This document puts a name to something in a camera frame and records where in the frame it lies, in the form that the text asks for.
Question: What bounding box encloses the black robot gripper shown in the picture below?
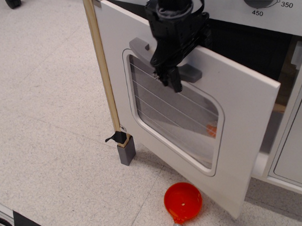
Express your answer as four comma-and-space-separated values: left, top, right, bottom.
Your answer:
145, 0, 212, 93

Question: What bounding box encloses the grey oven door handle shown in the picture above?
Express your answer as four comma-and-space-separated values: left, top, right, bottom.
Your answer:
129, 37, 202, 83

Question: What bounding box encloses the white oven door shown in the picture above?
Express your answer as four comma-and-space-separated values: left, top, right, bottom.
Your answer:
95, 0, 280, 218

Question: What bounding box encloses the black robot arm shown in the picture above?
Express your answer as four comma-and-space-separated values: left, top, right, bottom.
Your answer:
145, 0, 212, 93

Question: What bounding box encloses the orange item inside oven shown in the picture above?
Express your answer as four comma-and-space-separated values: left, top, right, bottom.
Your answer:
206, 123, 217, 138

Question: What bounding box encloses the black tape strip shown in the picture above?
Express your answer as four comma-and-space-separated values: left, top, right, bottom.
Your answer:
105, 131, 127, 144

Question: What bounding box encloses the grey cabinet foot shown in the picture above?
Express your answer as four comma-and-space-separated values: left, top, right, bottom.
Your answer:
117, 137, 136, 166

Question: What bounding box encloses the white toy kitchen cabinet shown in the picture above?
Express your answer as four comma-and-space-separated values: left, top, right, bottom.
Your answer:
93, 0, 302, 194

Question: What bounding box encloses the orange plastic ladle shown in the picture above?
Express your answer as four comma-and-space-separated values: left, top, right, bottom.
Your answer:
164, 182, 202, 226

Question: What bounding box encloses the white cupboard door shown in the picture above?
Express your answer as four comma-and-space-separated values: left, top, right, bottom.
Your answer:
268, 72, 302, 188

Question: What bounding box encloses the black caster wheel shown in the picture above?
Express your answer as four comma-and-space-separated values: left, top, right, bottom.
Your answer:
5, 0, 22, 9

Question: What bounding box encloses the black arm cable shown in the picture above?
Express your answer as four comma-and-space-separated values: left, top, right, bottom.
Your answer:
190, 0, 206, 17

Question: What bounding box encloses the wooden side post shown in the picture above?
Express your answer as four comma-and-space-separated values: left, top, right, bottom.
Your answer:
83, 0, 121, 132

